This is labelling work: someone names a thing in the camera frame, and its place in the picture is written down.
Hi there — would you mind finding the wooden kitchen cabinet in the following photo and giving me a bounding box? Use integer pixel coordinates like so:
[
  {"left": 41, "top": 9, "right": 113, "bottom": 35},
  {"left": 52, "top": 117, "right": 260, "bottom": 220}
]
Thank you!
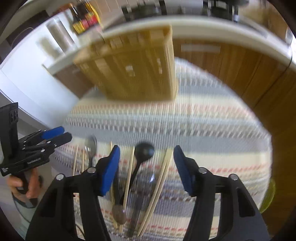
[{"left": 60, "top": 39, "right": 295, "bottom": 145}]

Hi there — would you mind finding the yellow wicker utensil basket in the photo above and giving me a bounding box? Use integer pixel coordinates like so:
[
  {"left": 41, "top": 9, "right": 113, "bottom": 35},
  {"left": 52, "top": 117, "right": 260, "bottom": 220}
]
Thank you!
[{"left": 73, "top": 25, "right": 178, "bottom": 101}]

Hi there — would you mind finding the silver metal spoon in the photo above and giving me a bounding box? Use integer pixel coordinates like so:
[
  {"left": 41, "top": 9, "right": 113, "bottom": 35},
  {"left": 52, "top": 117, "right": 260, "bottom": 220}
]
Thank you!
[{"left": 85, "top": 135, "right": 97, "bottom": 168}]

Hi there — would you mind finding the brown-bowled dark spoon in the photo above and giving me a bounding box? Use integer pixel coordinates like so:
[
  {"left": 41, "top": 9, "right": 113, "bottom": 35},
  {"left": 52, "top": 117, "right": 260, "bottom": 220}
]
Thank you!
[{"left": 112, "top": 167, "right": 126, "bottom": 225}]

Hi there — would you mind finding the dark sauce bottle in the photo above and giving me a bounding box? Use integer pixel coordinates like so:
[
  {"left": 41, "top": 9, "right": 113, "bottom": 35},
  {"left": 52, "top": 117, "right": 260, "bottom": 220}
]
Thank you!
[{"left": 69, "top": 1, "right": 100, "bottom": 35}]

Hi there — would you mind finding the white refrigerator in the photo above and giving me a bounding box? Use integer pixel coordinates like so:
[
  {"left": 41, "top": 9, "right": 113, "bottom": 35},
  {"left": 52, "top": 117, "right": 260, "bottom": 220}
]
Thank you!
[{"left": 1, "top": 11, "right": 79, "bottom": 128}]

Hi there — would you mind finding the black plastic spoon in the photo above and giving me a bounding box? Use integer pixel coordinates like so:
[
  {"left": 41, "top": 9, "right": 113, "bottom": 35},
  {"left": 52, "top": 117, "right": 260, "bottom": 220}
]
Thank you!
[{"left": 125, "top": 141, "right": 155, "bottom": 238}]

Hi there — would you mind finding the woven striped placemat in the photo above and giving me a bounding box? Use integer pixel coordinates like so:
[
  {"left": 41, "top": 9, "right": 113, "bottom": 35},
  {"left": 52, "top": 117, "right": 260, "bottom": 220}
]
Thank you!
[{"left": 52, "top": 56, "right": 273, "bottom": 241}]

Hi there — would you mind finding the person's left hand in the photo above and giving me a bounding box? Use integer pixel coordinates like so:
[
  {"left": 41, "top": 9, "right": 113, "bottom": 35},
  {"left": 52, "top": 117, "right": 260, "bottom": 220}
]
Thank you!
[{"left": 6, "top": 168, "right": 41, "bottom": 202}]

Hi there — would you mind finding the white countertop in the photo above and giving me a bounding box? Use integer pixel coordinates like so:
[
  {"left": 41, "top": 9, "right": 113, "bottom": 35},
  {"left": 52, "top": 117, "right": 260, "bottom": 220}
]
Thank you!
[{"left": 42, "top": 16, "right": 295, "bottom": 75}]

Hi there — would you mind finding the black gas stove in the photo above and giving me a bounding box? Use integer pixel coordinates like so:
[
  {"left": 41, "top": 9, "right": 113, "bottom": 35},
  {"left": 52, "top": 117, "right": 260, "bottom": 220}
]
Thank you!
[{"left": 121, "top": 1, "right": 167, "bottom": 22}]

